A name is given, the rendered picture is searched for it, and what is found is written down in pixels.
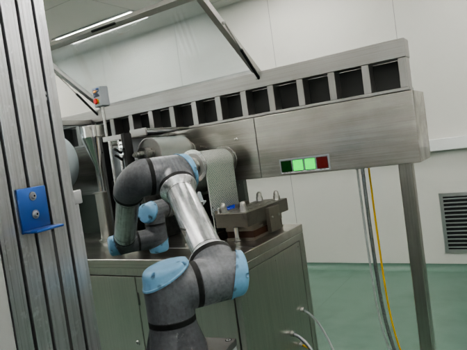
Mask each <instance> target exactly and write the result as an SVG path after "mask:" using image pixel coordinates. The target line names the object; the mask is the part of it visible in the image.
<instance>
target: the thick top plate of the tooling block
mask: <svg viewBox="0 0 467 350"><path fill-rule="evenodd" d="M276 204H279V212H280V213H282V212H285V211H287V210H288V202H287V198H281V199H280V200H273V199H264V200H263V201H253V202H251V203H249V204H248V205H246V206H247V210H248V211H247V212H240V208H233V209H231V210H228V213H225V214H216V215H215V222H216V227H217V228H238V227H249V226H252V225H254V224H257V223H259V222H262V221H263V220H266V214H265V208H267V207H270V206H273V205H276Z"/></svg>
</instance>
